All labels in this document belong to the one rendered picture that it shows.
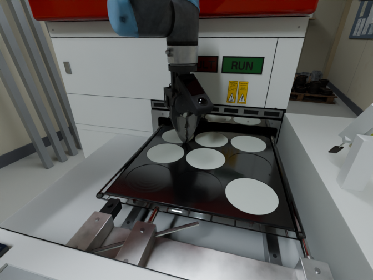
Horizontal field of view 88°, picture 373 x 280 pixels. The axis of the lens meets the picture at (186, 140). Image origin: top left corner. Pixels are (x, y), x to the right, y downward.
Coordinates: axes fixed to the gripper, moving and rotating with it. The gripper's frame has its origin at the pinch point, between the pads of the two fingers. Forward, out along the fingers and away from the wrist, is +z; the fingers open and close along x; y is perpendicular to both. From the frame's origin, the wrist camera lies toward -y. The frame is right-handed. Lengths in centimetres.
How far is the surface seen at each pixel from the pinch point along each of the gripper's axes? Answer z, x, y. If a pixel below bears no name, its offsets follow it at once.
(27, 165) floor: 91, 95, 179
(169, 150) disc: 1.3, 5.8, -1.3
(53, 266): -4.7, 29.3, -27.2
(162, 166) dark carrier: 1.4, 10.0, -7.2
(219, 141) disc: 1.3, -9.5, -2.9
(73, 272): -4.7, 27.3, -28.8
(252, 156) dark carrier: 1.4, -12.2, -13.7
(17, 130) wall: 61, 98, 204
